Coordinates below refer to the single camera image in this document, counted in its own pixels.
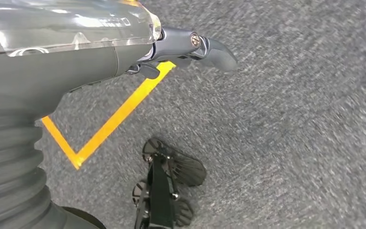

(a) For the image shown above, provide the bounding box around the yellow floor tape square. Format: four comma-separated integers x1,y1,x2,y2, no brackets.
41,61,177,170

